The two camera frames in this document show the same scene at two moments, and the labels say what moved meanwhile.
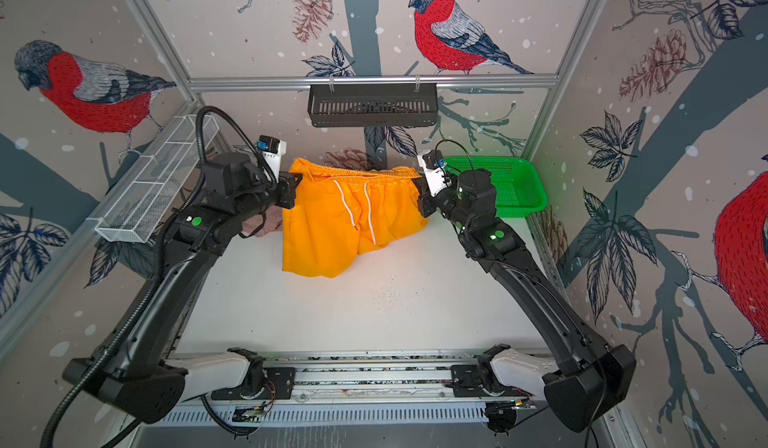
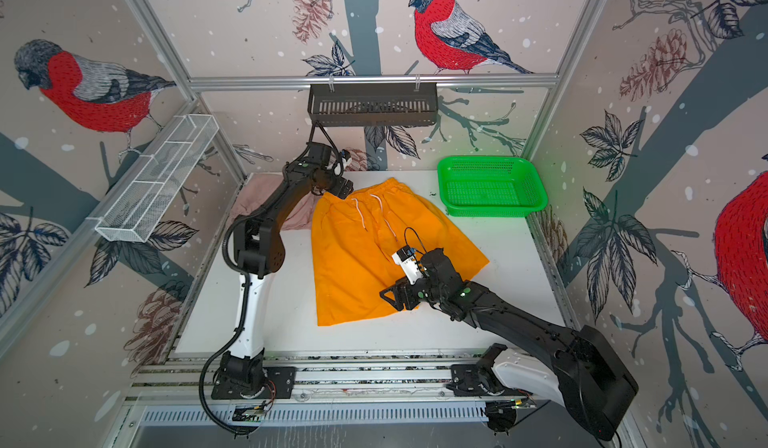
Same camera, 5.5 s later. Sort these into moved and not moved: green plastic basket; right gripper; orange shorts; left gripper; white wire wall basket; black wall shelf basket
Moved: left gripper; orange shorts; right gripper
Not moved: black wall shelf basket; green plastic basket; white wire wall basket
